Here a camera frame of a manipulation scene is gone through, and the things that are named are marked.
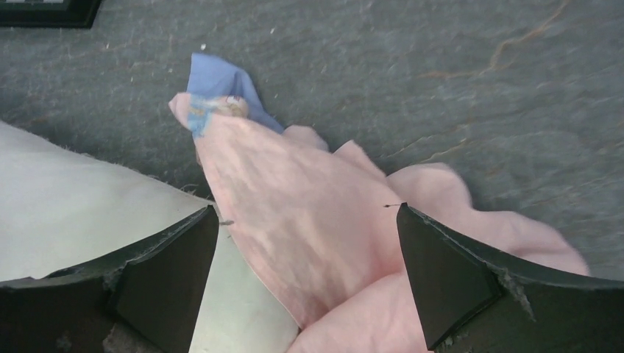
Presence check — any black white checkerboard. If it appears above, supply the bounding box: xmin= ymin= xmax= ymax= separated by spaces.
xmin=1 ymin=0 xmax=102 ymax=29

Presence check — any white pillow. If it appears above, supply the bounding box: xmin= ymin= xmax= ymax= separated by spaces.
xmin=1 ymin=124 xmax=299 ymax=352

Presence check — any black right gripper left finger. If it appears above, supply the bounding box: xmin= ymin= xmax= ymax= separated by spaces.
xmin=1 ymin=207 xmax=219 ymax=352

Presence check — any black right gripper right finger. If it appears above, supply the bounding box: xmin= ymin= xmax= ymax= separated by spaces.
xmin=397 ymin=204 xmax=623 ymax=352

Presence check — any blue and pink printed pillowcase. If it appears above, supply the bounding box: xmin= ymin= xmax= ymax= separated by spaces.
xmin=169 ymin=53 xmax=589 ymax=352

